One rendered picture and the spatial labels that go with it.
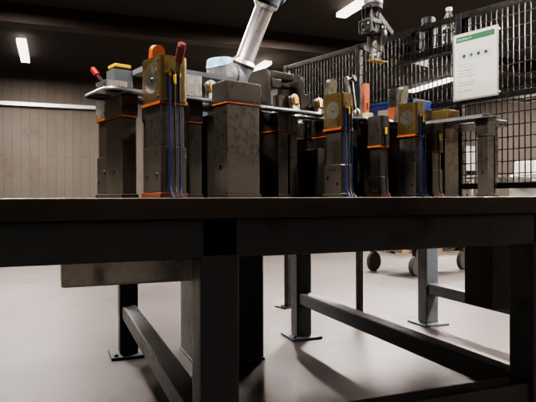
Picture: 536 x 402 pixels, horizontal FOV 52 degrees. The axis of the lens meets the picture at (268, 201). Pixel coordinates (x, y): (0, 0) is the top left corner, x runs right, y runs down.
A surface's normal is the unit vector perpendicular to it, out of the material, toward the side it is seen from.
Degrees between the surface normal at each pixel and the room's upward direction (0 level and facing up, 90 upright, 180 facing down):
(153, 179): 90
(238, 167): 90
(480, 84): 90
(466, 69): 90
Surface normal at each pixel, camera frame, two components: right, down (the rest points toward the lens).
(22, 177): 0.36, 0.00
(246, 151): 0.62, 0.00
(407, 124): -0.79, 0.00
